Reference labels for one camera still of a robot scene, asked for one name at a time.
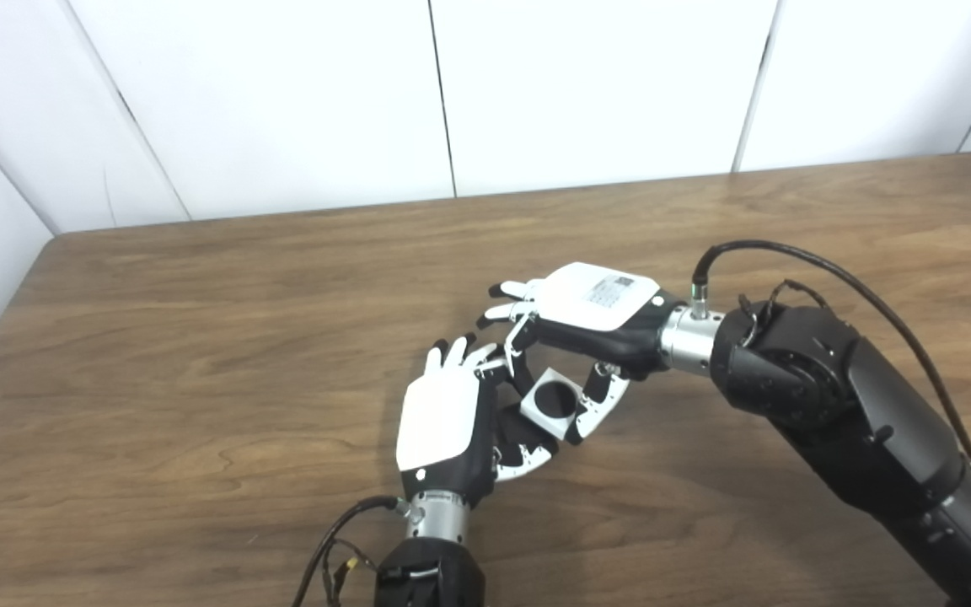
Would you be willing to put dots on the white square piece with hole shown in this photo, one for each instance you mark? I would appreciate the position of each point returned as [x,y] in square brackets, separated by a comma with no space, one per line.
[532,415]

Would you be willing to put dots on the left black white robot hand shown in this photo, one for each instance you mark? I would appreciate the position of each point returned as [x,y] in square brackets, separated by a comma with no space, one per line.
[439,413]

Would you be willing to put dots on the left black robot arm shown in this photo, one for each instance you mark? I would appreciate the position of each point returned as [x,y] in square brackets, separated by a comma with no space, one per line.
[431,565]

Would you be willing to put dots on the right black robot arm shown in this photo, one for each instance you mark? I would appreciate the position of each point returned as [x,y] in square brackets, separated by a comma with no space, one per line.
[856,405]

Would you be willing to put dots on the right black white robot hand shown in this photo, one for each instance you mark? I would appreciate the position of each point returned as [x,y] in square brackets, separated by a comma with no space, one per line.
[595,303]

